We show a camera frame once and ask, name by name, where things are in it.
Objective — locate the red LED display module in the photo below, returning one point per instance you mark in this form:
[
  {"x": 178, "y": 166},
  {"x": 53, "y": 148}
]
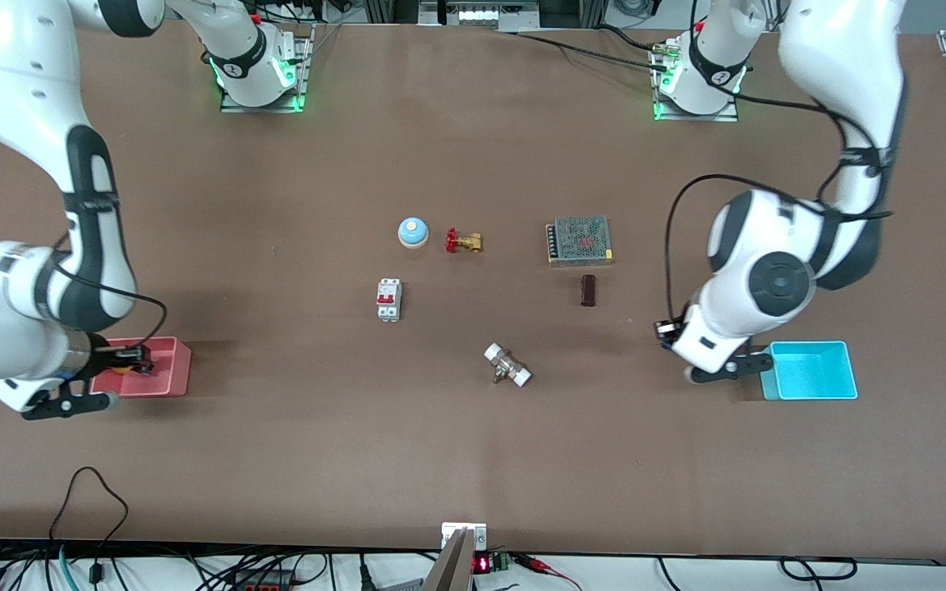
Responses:
[{"x": 481, "y": 564}]

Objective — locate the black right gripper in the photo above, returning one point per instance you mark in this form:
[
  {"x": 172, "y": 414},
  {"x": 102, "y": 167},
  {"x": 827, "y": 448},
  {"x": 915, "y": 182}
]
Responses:
[{"x": 114, "y": 359}]

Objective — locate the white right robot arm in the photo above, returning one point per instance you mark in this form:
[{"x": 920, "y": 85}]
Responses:
[{"x": 21, "y": 98}]

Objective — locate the cyan plastic bin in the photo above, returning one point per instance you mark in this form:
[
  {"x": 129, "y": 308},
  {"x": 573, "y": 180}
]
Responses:
[{"x": 818, "y": 373}]

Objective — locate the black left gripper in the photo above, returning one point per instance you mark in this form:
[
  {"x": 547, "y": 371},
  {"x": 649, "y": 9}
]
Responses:
[{"x": 668, "y": 332}]

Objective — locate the dark brown rectangular block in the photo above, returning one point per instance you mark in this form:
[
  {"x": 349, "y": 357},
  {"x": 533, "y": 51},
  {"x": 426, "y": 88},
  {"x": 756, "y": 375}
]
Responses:
[{"x": 588, "y": 290}]

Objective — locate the metal mesh power supply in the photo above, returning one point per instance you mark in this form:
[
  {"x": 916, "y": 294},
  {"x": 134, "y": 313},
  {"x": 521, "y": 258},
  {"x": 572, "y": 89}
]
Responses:
[{"x": 581, "y": 240}]

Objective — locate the metal control box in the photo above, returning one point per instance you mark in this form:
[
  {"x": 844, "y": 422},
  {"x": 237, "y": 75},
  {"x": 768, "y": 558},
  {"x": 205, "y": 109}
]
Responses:
[{"x": 477, "y": 15}]

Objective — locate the small metal mounting bracket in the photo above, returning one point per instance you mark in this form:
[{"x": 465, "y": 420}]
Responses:
[{"x": 477, "y": 533}]

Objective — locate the pink plastic bin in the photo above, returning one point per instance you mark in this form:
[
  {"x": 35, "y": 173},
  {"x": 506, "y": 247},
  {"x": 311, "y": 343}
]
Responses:
[{"x": 173, "y": 373}]

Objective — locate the metal fitting white ends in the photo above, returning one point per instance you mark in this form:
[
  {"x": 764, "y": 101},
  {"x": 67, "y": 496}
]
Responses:
[{"x": 507, "y": 366}]

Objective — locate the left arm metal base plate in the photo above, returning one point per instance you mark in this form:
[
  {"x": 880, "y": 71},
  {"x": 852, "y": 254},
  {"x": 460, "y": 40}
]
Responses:
[{"x": 703, "y": 118}]

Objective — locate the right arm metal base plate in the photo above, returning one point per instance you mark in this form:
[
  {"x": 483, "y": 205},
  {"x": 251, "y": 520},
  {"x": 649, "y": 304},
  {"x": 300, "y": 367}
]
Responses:
[{"x": 305, "y": 82}]

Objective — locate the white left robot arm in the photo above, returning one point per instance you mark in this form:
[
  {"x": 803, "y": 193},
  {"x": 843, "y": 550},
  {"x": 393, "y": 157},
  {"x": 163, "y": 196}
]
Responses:
[{"x": 842, "y": 66}]

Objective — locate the aluminium frame post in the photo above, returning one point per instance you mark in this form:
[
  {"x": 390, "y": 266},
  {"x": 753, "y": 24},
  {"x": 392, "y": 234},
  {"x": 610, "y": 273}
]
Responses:
[
  {"x": 378, "y": 10},
  {"x": 594, "y": 10}
]

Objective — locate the white circuit breaker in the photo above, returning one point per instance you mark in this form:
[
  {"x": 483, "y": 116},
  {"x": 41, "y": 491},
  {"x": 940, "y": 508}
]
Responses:
[{"x": 388, "y": 300}]

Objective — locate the grey camera mount pole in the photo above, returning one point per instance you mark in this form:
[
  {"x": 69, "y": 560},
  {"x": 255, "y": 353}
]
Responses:
[{"x": 450, "y": 570}]

